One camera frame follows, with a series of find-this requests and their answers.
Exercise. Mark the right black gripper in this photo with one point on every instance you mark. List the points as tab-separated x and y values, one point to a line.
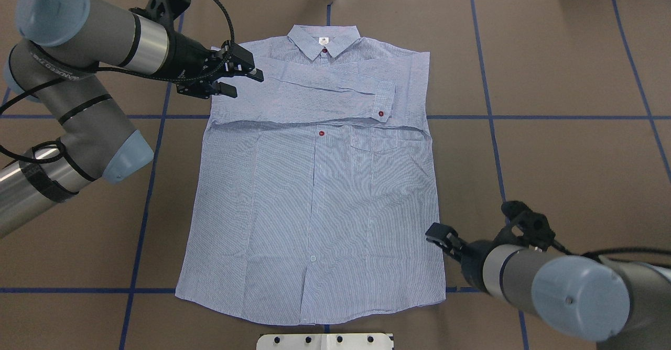
473	260

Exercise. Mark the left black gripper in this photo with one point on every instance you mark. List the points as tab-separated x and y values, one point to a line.
187	56

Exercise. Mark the light blue striped shirt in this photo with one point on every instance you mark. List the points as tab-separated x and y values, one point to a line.
317	185

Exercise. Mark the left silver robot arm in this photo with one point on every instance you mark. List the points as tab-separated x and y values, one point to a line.
64	45

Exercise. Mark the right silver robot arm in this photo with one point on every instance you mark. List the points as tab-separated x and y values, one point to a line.
615	304

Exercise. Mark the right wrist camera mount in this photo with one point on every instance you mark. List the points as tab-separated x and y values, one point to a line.
534	226

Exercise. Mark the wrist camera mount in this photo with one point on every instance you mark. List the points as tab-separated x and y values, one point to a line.
534	226
163	12

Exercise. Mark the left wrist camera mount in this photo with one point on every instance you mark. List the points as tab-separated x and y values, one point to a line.
163	12

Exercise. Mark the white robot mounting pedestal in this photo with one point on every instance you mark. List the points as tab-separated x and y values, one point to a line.
327	341

